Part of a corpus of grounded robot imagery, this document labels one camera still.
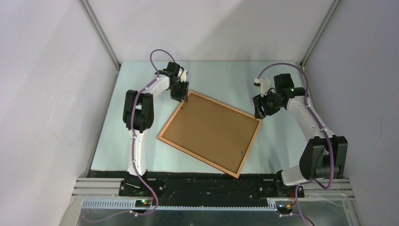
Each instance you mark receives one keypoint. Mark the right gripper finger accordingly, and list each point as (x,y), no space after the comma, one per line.
(261,112)
(258,101)

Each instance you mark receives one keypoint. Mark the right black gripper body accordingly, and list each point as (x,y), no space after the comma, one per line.
(272,102)

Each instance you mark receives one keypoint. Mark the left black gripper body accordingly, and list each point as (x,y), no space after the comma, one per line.
(178,88)

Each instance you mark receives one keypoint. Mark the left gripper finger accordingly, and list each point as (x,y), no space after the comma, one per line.
(179,98)
(185,91)

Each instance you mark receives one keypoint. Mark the brown backing board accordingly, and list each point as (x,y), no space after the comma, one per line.
(212,131)

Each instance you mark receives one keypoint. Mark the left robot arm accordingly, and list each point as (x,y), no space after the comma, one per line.
(138,113)

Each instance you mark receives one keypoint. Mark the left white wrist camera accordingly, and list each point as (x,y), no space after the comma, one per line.
(183,73)

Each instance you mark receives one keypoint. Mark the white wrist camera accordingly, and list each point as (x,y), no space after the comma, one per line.
(264,84)
(183,73)

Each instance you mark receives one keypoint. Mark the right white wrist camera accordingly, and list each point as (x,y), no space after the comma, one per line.
(264,84)

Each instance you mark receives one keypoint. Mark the right aluminium corner post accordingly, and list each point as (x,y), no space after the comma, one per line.
(320,31)

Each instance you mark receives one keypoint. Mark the aluminium corner post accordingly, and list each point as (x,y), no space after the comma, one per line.
(92,18)
(320,31)

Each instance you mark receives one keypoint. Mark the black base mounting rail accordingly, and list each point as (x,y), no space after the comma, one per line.
(201,189)

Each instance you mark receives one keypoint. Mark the left aluminium corner post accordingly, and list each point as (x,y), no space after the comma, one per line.
(92,18)

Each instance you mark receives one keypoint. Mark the grey cable duct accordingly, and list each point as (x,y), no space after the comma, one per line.
(128,204)

